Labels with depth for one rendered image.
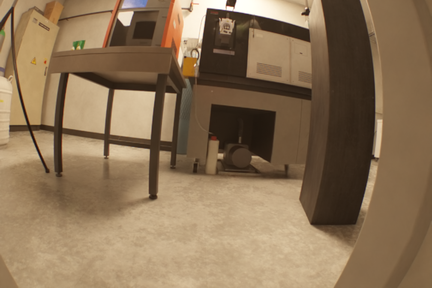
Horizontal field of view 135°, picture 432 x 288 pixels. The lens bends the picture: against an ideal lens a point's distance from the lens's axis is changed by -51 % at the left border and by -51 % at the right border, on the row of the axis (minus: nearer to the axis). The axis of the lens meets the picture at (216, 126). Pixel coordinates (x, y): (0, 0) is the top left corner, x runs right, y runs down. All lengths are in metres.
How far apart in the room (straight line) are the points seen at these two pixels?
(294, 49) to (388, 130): 1.67
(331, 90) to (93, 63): 1.08
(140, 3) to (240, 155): 1.32
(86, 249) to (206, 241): 0.39
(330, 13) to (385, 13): 0.81
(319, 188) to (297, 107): 0.91
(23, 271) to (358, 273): 0.62
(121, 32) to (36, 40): 2.76
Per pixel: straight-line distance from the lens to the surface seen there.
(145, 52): 0.86
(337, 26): 0.95
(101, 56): 0.95
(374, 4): 0.20
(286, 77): 1.66
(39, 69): 3.72
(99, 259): 0.58
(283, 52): 1.73
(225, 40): 1.54
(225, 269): 0.56
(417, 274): 0.26
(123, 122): 2.83
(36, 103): 3.70
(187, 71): 1.52
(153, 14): 1.06
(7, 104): 2.06
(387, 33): 0.18
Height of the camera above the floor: 0.39
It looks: level
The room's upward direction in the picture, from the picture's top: 6 degrees clockwise
